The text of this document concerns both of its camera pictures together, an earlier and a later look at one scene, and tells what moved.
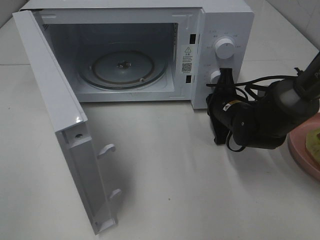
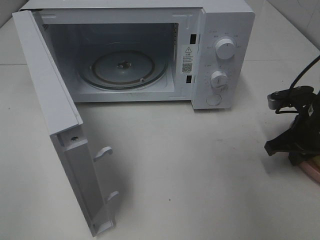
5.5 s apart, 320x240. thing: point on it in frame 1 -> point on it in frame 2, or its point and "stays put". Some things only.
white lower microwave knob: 215,77 stays put
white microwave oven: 151,53 stays put
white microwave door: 69,120 stays put
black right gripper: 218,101 -> 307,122
